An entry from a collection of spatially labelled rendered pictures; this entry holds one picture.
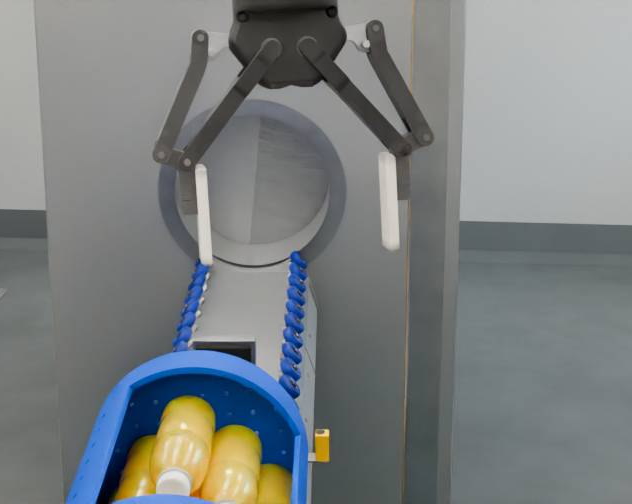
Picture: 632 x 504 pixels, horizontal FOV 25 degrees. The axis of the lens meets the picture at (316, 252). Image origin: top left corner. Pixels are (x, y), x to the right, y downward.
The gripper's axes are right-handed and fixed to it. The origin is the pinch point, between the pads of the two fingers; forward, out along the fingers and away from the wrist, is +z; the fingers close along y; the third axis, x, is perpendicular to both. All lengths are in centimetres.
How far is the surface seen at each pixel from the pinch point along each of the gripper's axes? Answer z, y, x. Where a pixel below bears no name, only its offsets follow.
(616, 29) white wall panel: -7, 188, 468
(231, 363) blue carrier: 27, -1, 77
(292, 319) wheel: 39, 17, 161
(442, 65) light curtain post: -8, 39, 125
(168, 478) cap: 35, -10, 58
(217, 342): 34, 0, 124
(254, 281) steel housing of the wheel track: 38, 13, 198
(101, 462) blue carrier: 32, -17, 56
